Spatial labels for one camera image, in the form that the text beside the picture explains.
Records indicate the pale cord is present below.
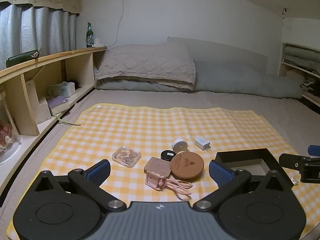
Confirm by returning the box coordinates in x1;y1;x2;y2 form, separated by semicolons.
51;114;82;127

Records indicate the square pink wooden coaster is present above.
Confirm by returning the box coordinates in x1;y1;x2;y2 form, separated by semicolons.
143;157;172;177

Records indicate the clear glass jar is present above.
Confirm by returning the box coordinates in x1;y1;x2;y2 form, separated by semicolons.
0;90;22;164

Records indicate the white adapter with cable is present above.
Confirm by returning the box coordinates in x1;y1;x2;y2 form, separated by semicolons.
92;0;130;49

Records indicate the wooden bedside shelf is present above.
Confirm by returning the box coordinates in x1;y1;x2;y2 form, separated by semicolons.
0;46;108;193

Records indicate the grey headboard cushion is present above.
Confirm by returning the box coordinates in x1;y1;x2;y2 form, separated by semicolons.
167;37;268;75

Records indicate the folded olive bedding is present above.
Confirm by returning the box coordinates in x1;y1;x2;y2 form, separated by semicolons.
285;45;320;75

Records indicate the white open wardrobe shelf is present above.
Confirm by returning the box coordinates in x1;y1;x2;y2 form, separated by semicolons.
279;42;320;110

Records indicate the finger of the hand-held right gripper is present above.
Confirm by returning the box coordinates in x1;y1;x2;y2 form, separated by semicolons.
307;145;320;157
279;153;312;173

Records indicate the grey bolster pillow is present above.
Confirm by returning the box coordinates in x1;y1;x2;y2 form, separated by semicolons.
193;60;303;99

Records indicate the yellow checkered cloth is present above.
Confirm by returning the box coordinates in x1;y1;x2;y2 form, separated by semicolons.
6;102;320;240

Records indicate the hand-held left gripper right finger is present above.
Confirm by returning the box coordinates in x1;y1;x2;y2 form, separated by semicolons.
194;160;295;212

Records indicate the dark fluffy object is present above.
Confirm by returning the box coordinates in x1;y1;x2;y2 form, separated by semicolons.
67;79;83;90

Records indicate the white round tape measure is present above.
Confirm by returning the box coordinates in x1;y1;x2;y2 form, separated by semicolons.
171;139;188;155

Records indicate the pink eyelash curler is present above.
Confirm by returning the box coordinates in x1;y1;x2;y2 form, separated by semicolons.
145;170;193;201

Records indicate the dark green pouch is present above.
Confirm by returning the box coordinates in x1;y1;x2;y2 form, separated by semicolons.
6;49;40;68

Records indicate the clear plastic tray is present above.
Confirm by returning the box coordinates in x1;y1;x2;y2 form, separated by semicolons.
112;146;141;168

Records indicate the purple notebook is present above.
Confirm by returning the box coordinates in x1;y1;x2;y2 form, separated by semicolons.
46;95;69;109

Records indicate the green glass bottle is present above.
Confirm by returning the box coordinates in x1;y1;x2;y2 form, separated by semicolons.
86;22;94;48

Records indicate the grey curtain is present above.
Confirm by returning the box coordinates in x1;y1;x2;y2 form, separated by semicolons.
0;4;77;68

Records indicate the white charger plug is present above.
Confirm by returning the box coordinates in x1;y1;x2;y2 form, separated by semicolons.
194;136;212;152

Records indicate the pile of dark clothes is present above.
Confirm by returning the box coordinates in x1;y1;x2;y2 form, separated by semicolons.
285;69;320;96

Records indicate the small black round jar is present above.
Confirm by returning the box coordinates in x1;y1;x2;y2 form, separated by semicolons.
160;149;175;162

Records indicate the black cardboard box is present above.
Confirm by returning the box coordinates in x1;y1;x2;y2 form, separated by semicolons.
214;148;296;188

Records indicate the beige quilted pillow cover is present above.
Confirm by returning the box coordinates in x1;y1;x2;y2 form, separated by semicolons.
94;43;197;91

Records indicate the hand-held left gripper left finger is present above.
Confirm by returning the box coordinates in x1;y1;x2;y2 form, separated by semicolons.
34;159;126;212

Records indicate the white tissue box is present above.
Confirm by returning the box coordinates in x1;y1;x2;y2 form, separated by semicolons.
48;81;76;98

